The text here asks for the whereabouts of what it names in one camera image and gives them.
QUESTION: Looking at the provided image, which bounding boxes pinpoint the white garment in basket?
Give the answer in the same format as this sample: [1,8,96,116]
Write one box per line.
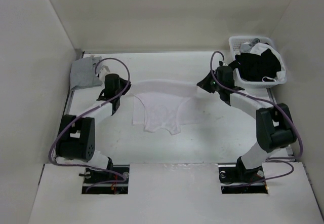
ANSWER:
[250,43,286,84]

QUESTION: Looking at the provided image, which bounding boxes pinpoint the white plastic laundry basket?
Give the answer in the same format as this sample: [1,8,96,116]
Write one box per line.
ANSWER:
[228,35,287,89]

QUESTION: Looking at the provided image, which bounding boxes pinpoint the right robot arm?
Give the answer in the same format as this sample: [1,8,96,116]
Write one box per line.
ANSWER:
[196,66,297,184]

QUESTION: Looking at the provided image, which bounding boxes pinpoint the folded grey tank top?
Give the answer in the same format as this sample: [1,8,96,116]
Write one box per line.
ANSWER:
[70,56,102,91]

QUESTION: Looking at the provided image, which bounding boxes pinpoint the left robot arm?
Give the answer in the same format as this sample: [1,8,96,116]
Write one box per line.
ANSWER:
[49,73,131,183]

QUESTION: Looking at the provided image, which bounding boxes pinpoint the black garment in basket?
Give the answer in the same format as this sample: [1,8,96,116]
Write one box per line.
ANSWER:
[228,49,281,82]

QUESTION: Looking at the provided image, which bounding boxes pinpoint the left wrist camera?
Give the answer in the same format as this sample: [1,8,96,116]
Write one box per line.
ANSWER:
[98,65,110,80]

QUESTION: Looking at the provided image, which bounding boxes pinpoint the grey garment in basket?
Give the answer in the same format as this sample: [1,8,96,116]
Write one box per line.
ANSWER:
[239,38,260,53]

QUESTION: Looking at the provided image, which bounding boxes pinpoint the white tank top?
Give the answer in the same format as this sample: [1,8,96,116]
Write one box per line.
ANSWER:
[130,80,203,135]

